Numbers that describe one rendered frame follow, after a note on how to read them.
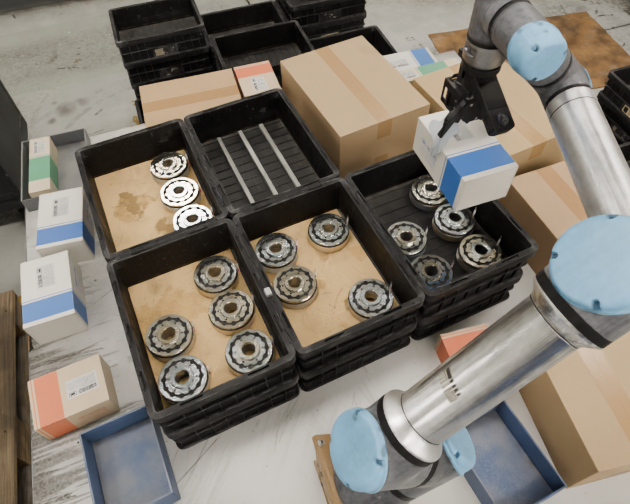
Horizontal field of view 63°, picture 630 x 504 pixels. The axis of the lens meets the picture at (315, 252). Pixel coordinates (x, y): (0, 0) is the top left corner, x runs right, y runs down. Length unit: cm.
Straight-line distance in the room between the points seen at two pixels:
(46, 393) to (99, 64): 259
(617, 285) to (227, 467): 87
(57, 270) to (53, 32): 275
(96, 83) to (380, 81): 216
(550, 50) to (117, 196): 111
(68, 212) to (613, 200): 131
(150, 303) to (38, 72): 260
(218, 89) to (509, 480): 133
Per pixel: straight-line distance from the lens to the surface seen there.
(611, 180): 85
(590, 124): 90
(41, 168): 178
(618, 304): 63
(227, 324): 116
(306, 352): 103
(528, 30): 87
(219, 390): 102
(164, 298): 126
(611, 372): 124
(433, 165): 113
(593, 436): 117
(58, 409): 129
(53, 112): 334
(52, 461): 134
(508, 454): 126
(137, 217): 143
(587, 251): 65
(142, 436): 128
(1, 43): 409
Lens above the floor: 187
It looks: 55 degrees down
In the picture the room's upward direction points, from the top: 2 degrees counter-clockwise
